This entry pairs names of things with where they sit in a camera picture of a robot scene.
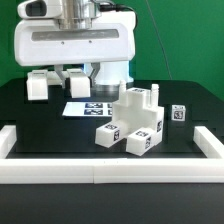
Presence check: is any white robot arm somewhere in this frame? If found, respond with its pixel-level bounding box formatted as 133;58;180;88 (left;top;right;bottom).
14;0;137;90

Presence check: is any white U-shaped fence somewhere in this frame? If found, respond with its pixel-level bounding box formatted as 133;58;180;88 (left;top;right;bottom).
0;125;224;184

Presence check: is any white chair back frame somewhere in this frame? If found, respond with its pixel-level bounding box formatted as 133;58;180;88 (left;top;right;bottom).
26;69;90;100

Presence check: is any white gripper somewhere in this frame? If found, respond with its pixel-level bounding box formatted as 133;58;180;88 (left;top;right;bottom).
14;0;136;88

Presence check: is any white marker sheet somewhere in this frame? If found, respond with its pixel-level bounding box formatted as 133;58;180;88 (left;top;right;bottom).
62;102;112;117

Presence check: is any white chair seat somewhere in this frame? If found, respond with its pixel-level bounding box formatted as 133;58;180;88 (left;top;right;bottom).
112;80;164;145

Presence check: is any white tagged cube far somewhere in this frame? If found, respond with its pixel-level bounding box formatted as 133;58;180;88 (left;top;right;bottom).
171;105;186;121

